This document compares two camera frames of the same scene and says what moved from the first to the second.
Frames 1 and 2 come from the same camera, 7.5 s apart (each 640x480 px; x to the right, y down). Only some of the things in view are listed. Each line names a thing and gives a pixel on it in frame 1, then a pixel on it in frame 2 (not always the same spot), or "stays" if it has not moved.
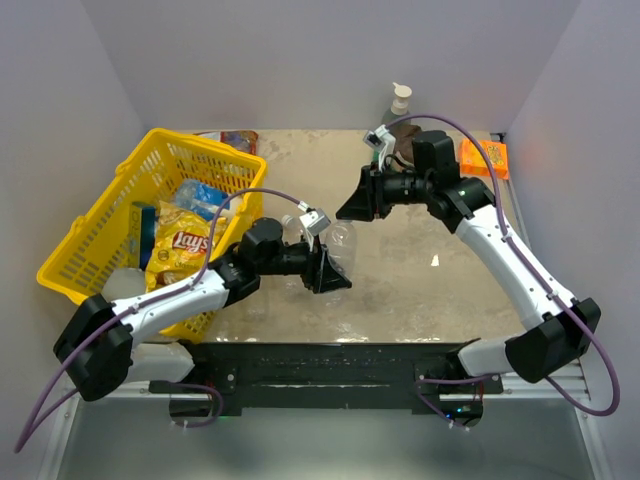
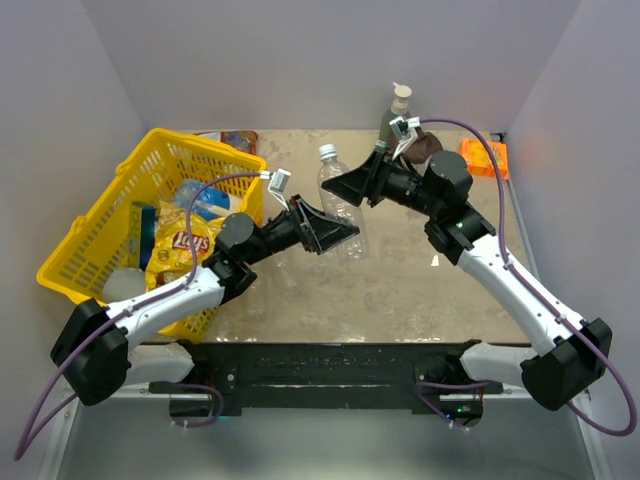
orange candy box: (473, 162) stays
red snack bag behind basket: (246, 140) stays
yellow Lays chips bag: (180, 245) stays
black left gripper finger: (330, 279) to (337, 233)
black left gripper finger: (312, 278) to (322, 230)
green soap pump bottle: (398, 109) stays
